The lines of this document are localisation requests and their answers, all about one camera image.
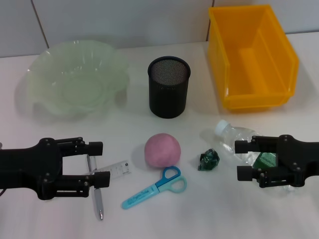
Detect yellow plastic bin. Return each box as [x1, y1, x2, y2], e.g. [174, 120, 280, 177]
[208, 4, 300, 111]

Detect pale green glass fruit bowl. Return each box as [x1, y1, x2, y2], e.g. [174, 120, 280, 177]
[24, 39, 130, 117]

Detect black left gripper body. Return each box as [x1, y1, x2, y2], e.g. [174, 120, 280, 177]
[0, 137, 63, 200]

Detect pink peach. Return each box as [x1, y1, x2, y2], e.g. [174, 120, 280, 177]
[145, 133, 181, 169]

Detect transparent plastic ruler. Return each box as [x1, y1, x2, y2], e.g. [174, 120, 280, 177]
[88, 160, 132, 180]

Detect blue capped scissors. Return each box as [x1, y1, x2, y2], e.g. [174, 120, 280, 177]
[121, 166, 187, 210]

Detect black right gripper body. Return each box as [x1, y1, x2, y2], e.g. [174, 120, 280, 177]
[276, 134, 319, 188]

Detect clear water bottle green label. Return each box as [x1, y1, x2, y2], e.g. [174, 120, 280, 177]
[200, 119, 304, 194]

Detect black mesh pen holder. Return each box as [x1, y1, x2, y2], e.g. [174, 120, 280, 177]
[147, 56, 191, 119]

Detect green plastic wrapper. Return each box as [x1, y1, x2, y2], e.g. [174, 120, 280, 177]
[198, 148, 220, 171]

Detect silver ballpoint pen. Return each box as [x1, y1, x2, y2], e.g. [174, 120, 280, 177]
[86, 154, 105, 221]

